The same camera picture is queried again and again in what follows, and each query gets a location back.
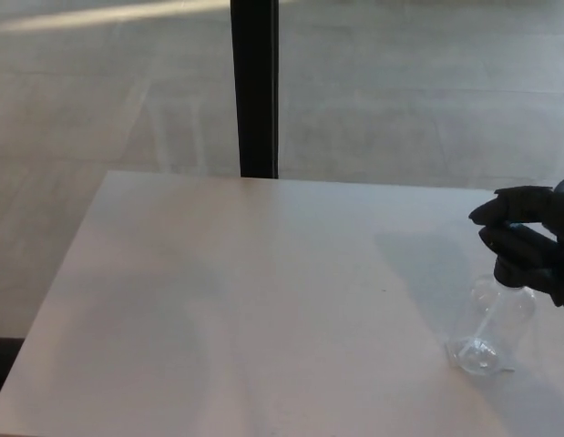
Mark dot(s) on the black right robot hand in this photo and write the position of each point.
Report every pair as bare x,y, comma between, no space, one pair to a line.
514,205

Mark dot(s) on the clear plastic spray bottle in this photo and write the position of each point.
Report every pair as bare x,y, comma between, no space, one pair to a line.
491,323

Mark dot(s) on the black spray trigger lid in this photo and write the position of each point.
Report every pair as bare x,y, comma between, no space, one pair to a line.
508,275

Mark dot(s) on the black vertical window post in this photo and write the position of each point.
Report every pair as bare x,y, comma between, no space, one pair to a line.
259,91

